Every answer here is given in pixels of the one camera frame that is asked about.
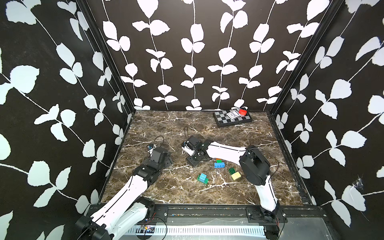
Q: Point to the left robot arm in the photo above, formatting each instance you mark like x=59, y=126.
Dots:
x=127, y=207

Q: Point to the long green lego brick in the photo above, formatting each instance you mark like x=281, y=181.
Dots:
x=207, y=180

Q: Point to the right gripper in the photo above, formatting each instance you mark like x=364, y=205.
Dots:
x=190, y=160

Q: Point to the cyan lego brick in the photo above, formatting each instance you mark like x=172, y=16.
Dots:
x=202, y=177

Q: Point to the black mounting rail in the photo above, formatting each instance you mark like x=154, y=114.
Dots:
x=253, y=213

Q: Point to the red block on chessboard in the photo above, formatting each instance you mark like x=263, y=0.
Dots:
x=242, y=112

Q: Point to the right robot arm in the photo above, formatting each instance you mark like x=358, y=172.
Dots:
x=255, y=166

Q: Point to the dark green lego brick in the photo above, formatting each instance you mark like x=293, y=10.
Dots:
x=232, y=171

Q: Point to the small circuit board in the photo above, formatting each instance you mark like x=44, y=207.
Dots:
x=145, y=229

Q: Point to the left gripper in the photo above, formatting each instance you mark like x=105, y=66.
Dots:
x=168, y=160

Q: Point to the white perforated strip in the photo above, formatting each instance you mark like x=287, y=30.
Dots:
x=247, y=231

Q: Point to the long blue lego brick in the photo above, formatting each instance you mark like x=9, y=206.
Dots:
x=219, y=165

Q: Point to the black white chessboard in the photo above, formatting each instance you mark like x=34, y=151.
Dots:
x=228, y=118

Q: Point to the playing card deck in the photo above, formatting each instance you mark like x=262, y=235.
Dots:
x=234, y=114

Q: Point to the cream lego brick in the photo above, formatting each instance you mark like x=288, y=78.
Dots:
x=236, y=176

